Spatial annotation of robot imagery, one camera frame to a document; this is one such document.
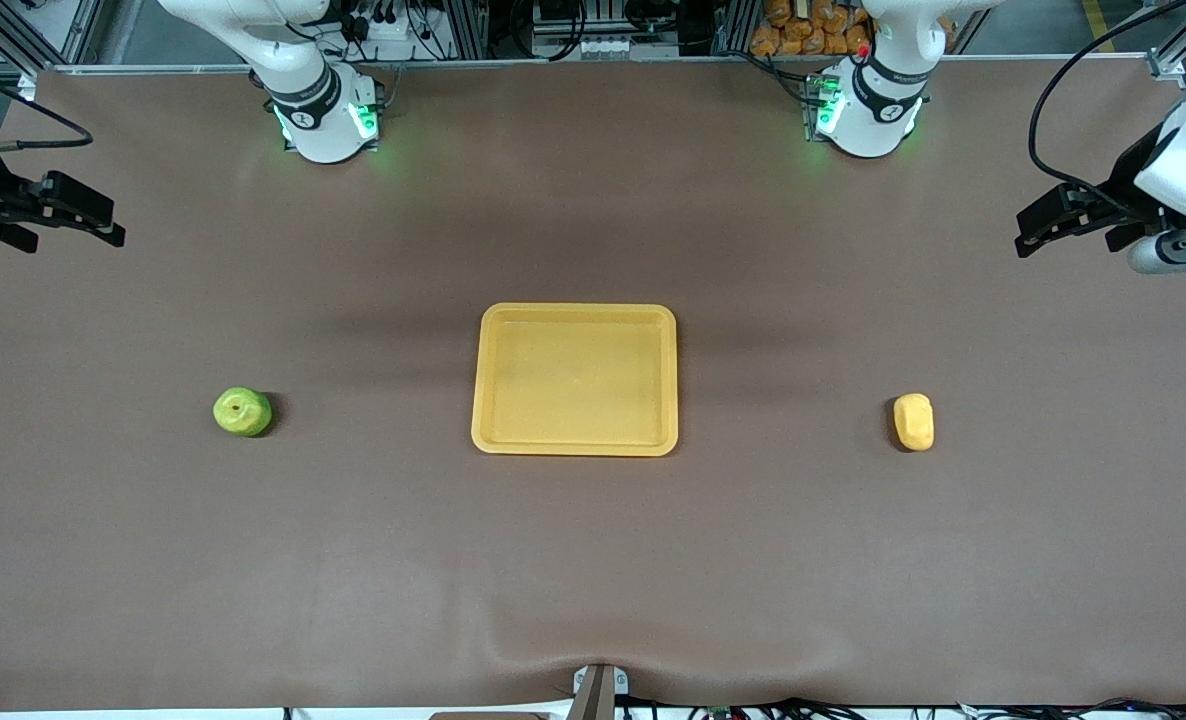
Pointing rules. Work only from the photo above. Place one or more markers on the green apple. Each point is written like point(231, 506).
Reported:
point(243, 412)

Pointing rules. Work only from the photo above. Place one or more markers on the metal table edge bracket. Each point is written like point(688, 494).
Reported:
point(598, 690)

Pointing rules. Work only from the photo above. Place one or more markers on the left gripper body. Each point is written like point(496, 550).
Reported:
point(1125, 189)

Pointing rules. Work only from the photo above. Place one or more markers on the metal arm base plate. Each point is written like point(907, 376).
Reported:
point(813, 110)

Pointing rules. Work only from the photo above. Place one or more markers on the yellow potato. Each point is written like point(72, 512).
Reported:
point(913, 422)

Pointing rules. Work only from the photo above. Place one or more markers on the brown table cover mat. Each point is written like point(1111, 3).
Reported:
point(593, 580)

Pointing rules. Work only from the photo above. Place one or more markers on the white power strip with plugs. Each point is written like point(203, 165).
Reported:
point(388, 25)

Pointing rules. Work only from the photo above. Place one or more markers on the yellow plastic tray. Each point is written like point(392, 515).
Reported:
point(573, 380)

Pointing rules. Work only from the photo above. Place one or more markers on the orange packaged goods pile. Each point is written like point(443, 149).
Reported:
point(803, 35)

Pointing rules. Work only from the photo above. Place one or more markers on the metal table edge rail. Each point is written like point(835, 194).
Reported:
point(553, 62)

